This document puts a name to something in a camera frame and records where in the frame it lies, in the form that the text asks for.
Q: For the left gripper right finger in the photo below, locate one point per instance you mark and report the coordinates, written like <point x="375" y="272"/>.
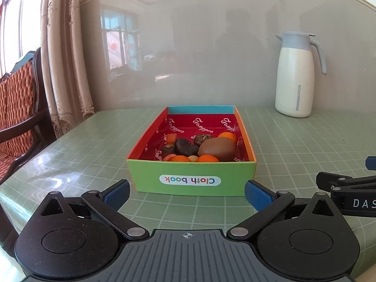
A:
<point x="269" y="206"/>

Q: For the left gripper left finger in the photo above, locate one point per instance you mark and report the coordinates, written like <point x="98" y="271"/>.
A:
<point x="106" y="204"/>

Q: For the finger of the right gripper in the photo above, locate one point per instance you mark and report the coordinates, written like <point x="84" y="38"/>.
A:
<point x="326" y="181"/>
<point x="370" y="163"/>

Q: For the brown kiwi fruit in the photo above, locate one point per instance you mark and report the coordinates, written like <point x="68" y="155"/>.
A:
<point x="221" y="148"/>

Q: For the orange tangerine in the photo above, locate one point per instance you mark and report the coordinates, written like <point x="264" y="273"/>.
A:
<point x="229" y="135"/>
<point x="180" y="158"/>
<point x="207" y="158"/>

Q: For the orange tangerine front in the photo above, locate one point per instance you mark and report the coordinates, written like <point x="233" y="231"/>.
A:
<point x="207" y="158"/>

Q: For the brown cut fruit piece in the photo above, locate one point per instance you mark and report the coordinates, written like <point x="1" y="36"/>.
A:
<point x="168" y="149"/>

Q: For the small tan longan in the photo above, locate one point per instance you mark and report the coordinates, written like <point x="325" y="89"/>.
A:
<point x="193" y="158"/>

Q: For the dark wrinkled date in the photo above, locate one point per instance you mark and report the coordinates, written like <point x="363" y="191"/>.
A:
<point x="201" y="138"/>

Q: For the dark brown date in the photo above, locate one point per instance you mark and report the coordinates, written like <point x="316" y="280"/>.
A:
<point x="185" y="147"/>

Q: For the colourful red-lined cardboard box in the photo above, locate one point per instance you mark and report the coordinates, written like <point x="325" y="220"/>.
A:
<point x="151" y="173"/>

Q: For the white thermos jug grey lid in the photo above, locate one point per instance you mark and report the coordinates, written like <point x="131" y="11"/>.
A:
<point x="296" y="73"/>

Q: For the beige lace curtain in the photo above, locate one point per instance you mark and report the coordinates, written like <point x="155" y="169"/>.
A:
<point x="63" y="66"/>

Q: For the wooden sofa orange cushions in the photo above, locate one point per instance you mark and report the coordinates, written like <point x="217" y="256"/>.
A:
<point x="26" y="125"/>

